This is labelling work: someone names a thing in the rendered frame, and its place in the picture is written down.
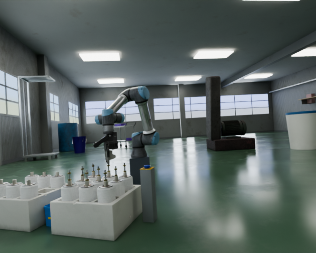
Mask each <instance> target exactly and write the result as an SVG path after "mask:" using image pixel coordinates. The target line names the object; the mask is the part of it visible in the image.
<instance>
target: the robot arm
mask: <svg viewBox="0 0 316 253"><path fill-rule="evenodd" d="M148 99H149V90H148V89H147V88H146V87H145V86H138V87H132V88H128V89H126V90H125V91H123V92H122V93H121V94H120V95H119V96H118V97H117V99H116V100H115V101H114V102H113V103H112V104H111V105H110V106H109V107H108V108H107V109H103V110H102V114H99V115H96V116H95V122H96V123H97V124H102V127H103V132H104V133H103V134H106V136H104V137H103V138H101V139H100V140H99V141H97V142H95V143H94V144H93V147H94V148H97V147H99V145H100V144H102V143H103V142H104V152H105V160H106V162H107V164H109V163H110V160H112V159H114V158H116V155H114V154H113V153H112V150H115V149H118V141H117V132H114V123H123V122H124V120H125V116H124V114H122V113H117V112H118V111H119V110H120V108H121V107H122V106H123V105H124V104H127V103H128V102H131V101H135V104H136V105H137V106H138V110H139V114H140V118H141V121H142V125H143V129H144V131H143V132H136V133H133V134H132V152H131V158H142V157H147V153H146V150H145V146H149V145H152V146H153V145H157V144H158V142H159V139H160V136H159V133H158V132H156V131H155V129H154V128H153V126H152V122H151V118H150V113H149V109H148V105H147V102H148ZM109 135H110V136H109ZM111 149H112V150H111Z"/></svg>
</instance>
